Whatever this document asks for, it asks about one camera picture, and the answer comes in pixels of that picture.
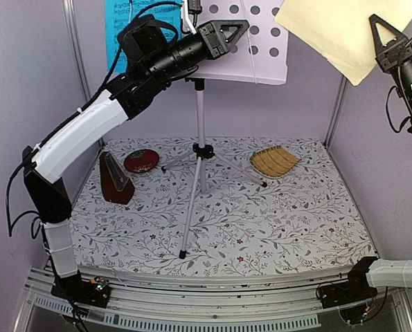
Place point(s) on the aluminium frame post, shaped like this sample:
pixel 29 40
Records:
pixel 335 114
pixel 72 28

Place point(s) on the red floral round box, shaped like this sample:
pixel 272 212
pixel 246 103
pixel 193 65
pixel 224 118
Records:
pixel 142 160

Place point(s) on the woven bamboo tray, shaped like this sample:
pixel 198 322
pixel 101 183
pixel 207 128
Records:
pixel 273 162

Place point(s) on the clear plastic metronome cover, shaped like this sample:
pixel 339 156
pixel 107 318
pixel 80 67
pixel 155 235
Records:
pixel 116 172

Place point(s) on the front aluminium rail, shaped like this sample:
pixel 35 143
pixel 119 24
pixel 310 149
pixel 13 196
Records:
pixel 141 302

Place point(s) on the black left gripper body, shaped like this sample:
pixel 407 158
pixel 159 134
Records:
pixel 210 49

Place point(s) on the left aluminium frame post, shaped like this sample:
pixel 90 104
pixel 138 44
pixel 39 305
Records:
pixel 72 28

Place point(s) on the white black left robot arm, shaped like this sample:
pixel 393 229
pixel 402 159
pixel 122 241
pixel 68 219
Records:
pixel 153 63

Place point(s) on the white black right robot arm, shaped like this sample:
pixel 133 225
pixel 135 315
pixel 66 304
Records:
pixel 388 272

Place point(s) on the blue sheet music page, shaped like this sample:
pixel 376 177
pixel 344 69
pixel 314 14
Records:
pixel 119 13

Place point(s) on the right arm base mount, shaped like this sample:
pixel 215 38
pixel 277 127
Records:
pixel 355 289

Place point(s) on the yellow paper sheet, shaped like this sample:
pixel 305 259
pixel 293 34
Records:
pixel 305 19

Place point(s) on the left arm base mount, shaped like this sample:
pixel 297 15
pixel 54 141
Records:
pixel 95 292

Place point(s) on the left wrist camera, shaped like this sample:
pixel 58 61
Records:
pixel 190 10

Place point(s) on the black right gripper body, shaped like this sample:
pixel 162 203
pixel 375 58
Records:
pixel 388 59

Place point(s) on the dark red wooden metronome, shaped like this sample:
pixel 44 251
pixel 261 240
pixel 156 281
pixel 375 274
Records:
pixel 109 191

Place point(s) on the right aluminium frame post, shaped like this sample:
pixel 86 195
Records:
pixel 335 114

